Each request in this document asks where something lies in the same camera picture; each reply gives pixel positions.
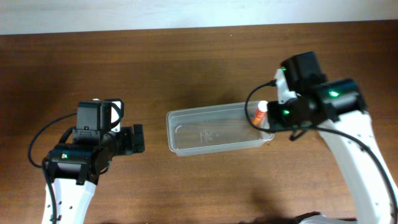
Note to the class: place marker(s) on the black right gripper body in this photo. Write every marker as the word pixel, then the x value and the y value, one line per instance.
pixel 275 115

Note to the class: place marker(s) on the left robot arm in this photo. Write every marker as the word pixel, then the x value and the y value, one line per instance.
pixel 84 152

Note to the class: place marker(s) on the orange bottle white cap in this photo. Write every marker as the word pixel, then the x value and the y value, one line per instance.
pixel 260 112

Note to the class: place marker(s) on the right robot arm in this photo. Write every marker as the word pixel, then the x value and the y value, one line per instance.
pixel 348 132

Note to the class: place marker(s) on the clear plastic container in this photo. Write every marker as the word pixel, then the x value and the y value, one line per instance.
pixel 212 129

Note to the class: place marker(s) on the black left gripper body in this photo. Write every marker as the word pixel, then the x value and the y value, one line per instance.
pixel 137 138

